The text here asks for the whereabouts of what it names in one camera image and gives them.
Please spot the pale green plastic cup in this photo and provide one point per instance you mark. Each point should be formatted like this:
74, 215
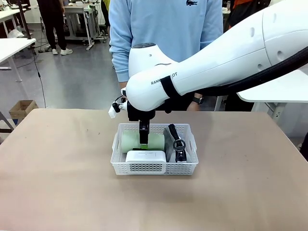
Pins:
131, 142

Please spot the person's left hand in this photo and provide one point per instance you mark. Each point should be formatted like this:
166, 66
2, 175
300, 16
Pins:
193, 107

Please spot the light blue sweater torso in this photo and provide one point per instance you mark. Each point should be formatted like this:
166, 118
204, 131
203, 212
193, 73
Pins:
168, 29

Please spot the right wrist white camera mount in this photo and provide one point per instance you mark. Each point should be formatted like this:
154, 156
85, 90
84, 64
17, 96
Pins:
114, 109

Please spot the grey background workbench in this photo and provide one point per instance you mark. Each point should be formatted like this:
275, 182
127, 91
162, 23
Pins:
80, 12

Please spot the black wristwatch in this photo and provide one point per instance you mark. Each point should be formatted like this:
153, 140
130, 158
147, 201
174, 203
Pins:
198, 100

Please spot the black pole stand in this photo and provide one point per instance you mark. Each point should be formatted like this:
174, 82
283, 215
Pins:
25, 21

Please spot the white plastic bag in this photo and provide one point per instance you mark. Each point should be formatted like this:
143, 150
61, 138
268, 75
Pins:
15, 33

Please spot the white perforated plastic basket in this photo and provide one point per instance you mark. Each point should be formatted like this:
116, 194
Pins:
154, 168

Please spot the open cardboard floor box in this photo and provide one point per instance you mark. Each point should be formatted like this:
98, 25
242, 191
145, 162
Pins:
22, 109

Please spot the small white background desk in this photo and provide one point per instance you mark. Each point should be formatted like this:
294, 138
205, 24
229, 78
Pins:
7, 15

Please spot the white rectangular box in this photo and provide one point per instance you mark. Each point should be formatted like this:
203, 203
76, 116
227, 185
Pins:
145, 156

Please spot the person's left forearm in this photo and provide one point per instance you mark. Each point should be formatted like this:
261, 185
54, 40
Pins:
197, 95

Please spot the person's right forearm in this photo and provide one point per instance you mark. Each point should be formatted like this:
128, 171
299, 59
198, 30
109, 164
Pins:
120, 67

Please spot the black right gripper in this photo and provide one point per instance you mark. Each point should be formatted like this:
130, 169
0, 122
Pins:
138, 115

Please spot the background person in black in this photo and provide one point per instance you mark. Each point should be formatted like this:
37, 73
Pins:
51, 21

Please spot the large white side table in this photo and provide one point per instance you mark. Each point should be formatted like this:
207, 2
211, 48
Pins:
276, 89

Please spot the white table with rounded corner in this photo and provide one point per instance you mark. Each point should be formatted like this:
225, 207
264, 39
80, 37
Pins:
13, 47

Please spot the black trousers of person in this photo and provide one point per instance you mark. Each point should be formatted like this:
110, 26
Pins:
183, 103

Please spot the background person in orange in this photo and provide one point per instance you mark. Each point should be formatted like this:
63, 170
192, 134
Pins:
243, 12

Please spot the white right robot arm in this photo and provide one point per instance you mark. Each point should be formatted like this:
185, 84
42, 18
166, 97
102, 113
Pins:
216, 62

